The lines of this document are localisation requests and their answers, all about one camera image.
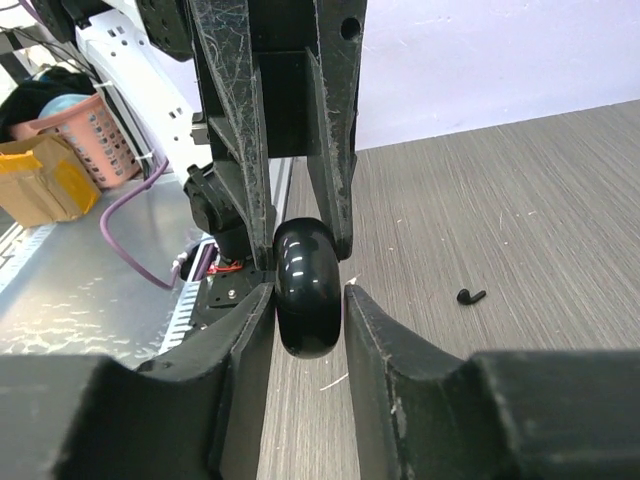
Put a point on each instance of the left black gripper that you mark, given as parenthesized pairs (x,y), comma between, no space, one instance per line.
(307,73)

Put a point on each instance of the black earbud case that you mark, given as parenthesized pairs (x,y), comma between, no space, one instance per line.
(307,288)

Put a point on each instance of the black earbud left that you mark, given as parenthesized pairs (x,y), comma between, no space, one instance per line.
(466,298)

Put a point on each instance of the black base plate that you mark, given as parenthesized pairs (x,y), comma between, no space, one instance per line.
(223,290)

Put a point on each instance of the pink plastic basket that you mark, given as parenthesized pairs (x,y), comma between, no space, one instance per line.
(86,125)

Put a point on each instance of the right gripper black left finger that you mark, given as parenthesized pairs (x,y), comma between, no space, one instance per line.
(194,412)

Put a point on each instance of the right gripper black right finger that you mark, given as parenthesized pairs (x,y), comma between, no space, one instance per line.
(422,413)

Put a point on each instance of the cardboard boxes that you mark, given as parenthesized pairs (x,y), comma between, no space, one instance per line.
(43,182)

